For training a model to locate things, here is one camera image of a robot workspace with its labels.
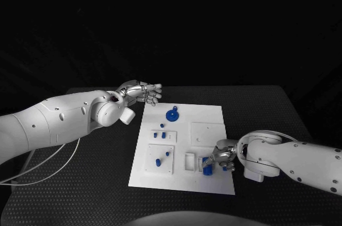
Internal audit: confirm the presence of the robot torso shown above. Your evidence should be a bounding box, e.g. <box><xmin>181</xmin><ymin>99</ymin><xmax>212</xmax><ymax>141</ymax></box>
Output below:
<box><xmin>127</xmin><ymin>211</ymin><xmax>264</xmax><ymax>226</ymax></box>

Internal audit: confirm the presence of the white task board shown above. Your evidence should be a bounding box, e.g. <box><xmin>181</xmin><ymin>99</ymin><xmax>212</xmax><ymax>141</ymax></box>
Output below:
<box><xmin>127</xmin><ymin>102</ymin><xmax>237</xmax><ymax>195</ymax></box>

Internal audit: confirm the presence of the blue gear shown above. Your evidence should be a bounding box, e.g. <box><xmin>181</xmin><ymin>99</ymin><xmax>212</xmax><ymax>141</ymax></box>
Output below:
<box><xmin>166</xmin><ymin>106</ymin><xmax>181</xmax><ymax>122</ymax></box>

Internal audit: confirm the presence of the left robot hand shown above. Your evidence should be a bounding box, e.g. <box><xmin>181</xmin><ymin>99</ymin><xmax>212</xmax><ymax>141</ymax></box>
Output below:
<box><xmin>114</xmin><ymin>80</ymin><xmax>163</xmax><ymax>107</ymax></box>

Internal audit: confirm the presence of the white cable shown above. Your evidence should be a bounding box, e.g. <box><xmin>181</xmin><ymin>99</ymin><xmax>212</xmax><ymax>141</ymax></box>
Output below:
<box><xmin>0</xmin><ymin>144</ymin><xmax>67</xmax><ymax>184</ymax></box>
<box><xmin>256</xmin><ymin>130</ymin><xmax>299</xmax><ymax>142</ymax></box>
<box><xmin>0</xmin><ymin>137</ymin><xmax>81</xmax><ymax>186</ymax></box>

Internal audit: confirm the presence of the long blue cylinder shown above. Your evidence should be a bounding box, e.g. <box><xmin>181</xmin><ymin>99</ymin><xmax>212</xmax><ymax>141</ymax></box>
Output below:
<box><xmin>202</xmin><ymin>157</ymin><xmax>214</xmax><ymax>176</ymax></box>

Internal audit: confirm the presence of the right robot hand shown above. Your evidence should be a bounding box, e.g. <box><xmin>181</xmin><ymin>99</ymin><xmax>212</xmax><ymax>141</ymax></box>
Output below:
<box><xmin>201</xmin><ymin>139</ymin><xmax>240</xmax><ymax>172</ymax></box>

